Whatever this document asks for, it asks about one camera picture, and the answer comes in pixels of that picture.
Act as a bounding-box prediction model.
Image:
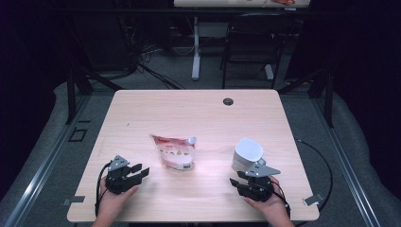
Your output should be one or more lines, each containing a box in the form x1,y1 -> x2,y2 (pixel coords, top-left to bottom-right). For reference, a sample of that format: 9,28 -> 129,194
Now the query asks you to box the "red and white spouted pouch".
149,133 -> 199,173

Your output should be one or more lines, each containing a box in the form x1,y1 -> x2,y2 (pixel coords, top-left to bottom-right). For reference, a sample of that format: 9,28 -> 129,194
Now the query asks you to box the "black folding chair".
220,12 -> 299,90

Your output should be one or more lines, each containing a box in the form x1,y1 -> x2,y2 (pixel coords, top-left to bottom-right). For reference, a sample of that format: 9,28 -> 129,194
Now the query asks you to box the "person's right hand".
244,175 -> 293,221

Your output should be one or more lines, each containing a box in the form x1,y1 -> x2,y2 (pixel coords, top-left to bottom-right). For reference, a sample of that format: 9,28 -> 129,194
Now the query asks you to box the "long black floor cable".
294,138 -> 334,212

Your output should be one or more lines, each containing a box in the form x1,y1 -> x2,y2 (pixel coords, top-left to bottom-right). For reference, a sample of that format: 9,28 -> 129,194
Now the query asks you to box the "bundle of black cables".
119,18 -> 187,91

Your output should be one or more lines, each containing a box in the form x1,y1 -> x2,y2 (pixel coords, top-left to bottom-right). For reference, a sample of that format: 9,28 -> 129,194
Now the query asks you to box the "white desk leg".
191,16 -> 201,81

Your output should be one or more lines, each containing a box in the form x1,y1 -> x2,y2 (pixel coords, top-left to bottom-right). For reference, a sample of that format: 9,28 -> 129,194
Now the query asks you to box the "aluminium floor rail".
310,97 -> 382,227
3,94 -> 93,227

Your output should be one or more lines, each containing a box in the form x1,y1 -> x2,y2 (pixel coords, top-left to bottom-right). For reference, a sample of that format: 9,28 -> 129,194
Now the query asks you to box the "black metal stand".
65,64 -> 124,125
277,65 -> 335,129

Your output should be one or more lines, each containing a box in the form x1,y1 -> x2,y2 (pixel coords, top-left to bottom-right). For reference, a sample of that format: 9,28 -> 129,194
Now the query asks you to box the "grey tape piece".
303,192 -> 325,207
61,195 -> 86,206

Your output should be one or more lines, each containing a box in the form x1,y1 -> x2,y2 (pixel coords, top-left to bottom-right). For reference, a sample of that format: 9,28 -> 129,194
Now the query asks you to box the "white lidded container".
232,137 -> 265,173

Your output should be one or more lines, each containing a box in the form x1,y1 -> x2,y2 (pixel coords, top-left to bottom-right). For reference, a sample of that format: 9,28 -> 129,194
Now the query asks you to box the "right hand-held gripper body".
244,159 -> 282,202

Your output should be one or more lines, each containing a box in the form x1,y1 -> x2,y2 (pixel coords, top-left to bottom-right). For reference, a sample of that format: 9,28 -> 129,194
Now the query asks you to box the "pale background desk top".
173,0 -> 311,9

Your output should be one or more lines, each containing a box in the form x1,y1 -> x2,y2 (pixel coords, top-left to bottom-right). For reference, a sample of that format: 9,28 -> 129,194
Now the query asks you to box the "person's left hand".
94,179 -> 140,221

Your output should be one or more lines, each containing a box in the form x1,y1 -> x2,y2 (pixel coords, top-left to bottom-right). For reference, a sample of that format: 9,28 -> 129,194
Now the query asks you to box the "left hand-held gripper cable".
95,161 -> 113,218

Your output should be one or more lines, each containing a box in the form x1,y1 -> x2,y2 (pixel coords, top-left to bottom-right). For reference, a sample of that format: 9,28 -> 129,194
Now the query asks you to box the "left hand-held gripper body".
105,154 -> 140,195

